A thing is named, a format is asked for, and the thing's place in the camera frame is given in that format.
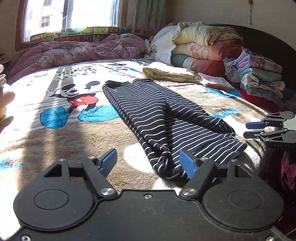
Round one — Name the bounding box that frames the navy white striped shirt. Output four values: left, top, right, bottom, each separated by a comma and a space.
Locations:
102, 79, 247, 180

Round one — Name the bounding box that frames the maroon sleeved forearm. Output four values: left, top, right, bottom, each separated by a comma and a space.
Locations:
281, 152, 295, 192

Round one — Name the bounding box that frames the stack of folded clothes right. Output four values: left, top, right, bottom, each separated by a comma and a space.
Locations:
222, 47, 285, 111

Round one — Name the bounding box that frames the stack of folded clothes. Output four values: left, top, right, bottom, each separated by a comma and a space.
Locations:
0, 64, 15, 120
222, 47, 285, 111

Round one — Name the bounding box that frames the stack of folded clothes left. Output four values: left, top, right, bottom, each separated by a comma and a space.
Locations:
0, 64, 15, 120

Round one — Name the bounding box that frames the folded white purple-print cloth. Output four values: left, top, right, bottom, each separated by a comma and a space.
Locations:
197, 73, 235, 91

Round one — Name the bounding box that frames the Mickey Mouse fleece blanket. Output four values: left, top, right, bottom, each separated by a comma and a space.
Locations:
0, 58, 269, 195

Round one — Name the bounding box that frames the dark wooden headboard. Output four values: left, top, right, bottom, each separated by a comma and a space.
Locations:
213, 24, 296, 91

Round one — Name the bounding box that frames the folded cream quilted blanket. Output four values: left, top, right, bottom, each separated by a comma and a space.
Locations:
142, 62, 198, 83

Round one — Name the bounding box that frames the rolled bedding pile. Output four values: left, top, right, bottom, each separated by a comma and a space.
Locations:
144, 22, 243, 77

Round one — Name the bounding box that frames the purple crumpled comforter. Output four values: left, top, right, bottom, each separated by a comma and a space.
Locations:
6, 34, 145, 84

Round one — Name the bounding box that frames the colourful alphabet foam mat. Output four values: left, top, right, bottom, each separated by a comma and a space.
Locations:
30, 27, 147, 45

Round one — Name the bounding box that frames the grey curtain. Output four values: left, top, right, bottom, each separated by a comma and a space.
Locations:
121, 1, 170, 35

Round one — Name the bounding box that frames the window with frame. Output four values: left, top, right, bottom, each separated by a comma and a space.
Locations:
15, 1, 123, 51

